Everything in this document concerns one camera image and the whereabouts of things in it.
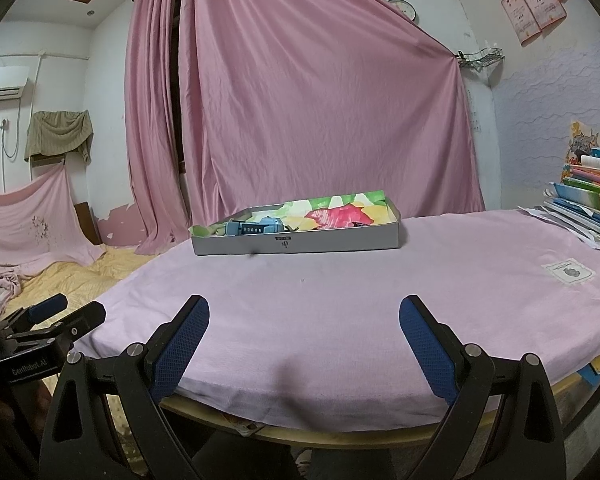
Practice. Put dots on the pink sheet on wall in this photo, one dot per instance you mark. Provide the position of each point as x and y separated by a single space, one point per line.
39 226

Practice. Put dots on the wire wall shelf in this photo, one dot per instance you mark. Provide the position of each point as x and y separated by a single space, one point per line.
480 60

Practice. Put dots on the white cloth label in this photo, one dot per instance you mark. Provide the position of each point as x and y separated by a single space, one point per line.
569 272

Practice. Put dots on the pink curtain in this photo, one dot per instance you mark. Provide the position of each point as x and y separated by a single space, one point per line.
238 103

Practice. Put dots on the white air conditioner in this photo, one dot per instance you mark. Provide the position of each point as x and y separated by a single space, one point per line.
13 80

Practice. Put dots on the pink tablecloth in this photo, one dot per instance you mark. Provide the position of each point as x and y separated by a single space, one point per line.
313 341

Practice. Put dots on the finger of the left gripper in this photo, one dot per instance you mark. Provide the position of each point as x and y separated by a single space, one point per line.
26 318
80 322

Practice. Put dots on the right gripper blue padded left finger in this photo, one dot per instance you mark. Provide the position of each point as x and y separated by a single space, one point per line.
80 441

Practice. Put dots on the grey tray with colourful liner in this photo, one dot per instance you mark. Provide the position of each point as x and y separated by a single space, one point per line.
339 223

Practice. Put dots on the stack of books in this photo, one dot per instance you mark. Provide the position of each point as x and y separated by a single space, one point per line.
573 201

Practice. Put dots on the olive green hanging cloth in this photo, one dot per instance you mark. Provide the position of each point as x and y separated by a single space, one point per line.
52 134

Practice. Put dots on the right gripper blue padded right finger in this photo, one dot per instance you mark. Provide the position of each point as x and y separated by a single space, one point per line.
525 440

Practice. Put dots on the blue watch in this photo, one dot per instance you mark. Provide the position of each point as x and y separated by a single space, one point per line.
266 225

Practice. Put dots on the round wall clock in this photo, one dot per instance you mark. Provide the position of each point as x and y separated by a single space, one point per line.
406 8

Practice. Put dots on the yellow blanket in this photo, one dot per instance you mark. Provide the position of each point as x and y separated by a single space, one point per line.
79 284

